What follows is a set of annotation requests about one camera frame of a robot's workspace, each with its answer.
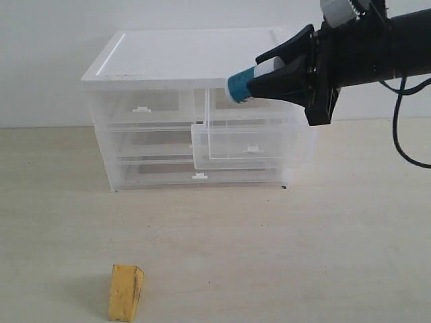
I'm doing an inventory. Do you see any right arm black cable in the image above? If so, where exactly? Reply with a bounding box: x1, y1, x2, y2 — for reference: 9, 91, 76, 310
380, 73, 431, 168

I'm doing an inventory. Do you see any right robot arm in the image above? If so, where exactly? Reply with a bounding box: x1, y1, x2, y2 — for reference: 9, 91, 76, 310
247, 1, 430, 126

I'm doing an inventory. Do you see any blue bottle white cap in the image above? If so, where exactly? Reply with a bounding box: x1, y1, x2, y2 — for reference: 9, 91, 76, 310
225, 57, 286, 104

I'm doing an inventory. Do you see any yellow cheese wedge block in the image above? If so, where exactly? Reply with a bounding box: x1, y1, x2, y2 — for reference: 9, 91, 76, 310
108, 264, 145, 322

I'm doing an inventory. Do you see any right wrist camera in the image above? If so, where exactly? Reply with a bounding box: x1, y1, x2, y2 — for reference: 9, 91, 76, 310
319, 0, 360, 28

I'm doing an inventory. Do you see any white plastic drawer cabinet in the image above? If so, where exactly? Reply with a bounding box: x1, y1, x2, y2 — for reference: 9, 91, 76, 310
79, 26, 306, 193

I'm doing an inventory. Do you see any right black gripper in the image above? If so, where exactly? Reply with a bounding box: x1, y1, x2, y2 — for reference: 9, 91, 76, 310
248, 20, 341, 126

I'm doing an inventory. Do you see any bottom wide clear drawer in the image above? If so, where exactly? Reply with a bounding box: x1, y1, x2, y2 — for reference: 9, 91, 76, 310
113, 163, 287, 190

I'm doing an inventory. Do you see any middle wide clear drawer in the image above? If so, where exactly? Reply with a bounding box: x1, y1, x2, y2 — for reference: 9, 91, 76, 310
108, 126, 193, 159

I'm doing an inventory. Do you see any wide clear drawer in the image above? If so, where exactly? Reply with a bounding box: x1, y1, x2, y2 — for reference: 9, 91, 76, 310
113, 163, 287, 190
108, 126, 193, 159

